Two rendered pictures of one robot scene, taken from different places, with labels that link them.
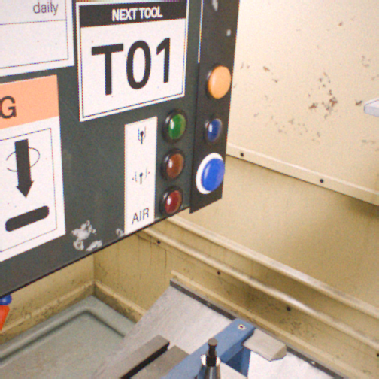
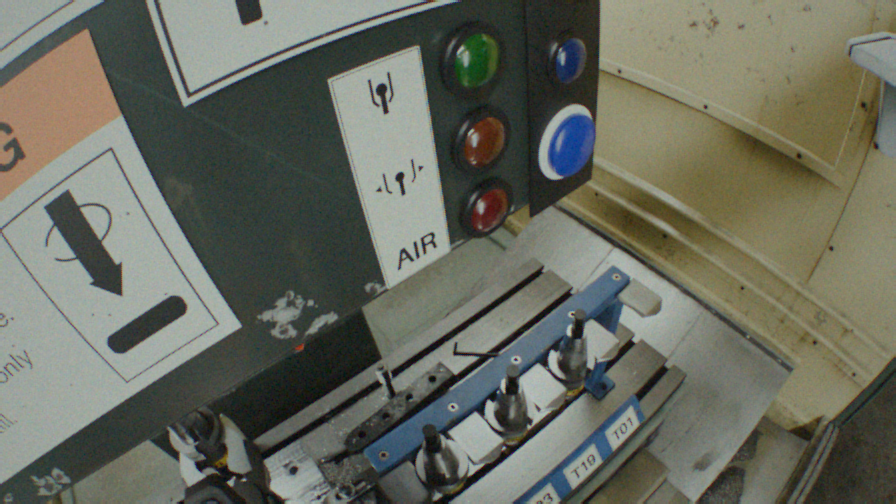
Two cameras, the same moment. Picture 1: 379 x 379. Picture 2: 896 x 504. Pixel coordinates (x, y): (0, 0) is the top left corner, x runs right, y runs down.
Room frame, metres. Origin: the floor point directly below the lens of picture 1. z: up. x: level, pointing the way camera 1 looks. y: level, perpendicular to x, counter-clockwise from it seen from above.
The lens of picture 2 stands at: (0.24, -0.02, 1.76)
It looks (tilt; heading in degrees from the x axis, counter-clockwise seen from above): 44 degrees down; 20
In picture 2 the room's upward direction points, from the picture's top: 9 degrees counter-clockwise
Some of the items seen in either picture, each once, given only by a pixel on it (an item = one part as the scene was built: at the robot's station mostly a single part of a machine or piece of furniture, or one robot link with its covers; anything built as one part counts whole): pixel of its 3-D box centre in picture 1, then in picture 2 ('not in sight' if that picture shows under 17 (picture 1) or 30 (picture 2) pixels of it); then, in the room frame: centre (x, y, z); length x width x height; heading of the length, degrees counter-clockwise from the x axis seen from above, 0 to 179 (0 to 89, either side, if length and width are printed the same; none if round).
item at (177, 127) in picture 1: (176, 126); (476, 61); (0.38, 0.01, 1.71); 0.02 x 0.01 x 0.02; 141
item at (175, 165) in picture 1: (174, 165); (483, 142); (0.38, 0.01, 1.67); 0.02 x 0.01 x 0.02; 141
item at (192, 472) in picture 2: not in sight; (202, 477); (0.28, 0.33, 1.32); 0.09 x 0.03 x 0.06; 66
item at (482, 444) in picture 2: not in sight; (477, 440); (0.45, 0.06, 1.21); 0.07 x 0.05 x 0.01; 51
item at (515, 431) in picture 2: not in sight; (510, 413); (0.49, 0.02, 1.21); 0.06 x 0.06 x 0.03
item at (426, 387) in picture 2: not in sight; (401, 413); (0.58, 0.26, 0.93); 0.26 x 0.05 x 0.06; 146
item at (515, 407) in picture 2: not in sight; (511, 398); (0.49, 0.02, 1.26); 0.04 x 0.04 x 0.07
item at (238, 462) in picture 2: not in sight; (244, 451); (0.33, 0.29, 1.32); 0.09 x 0.03 x 0.06; 39
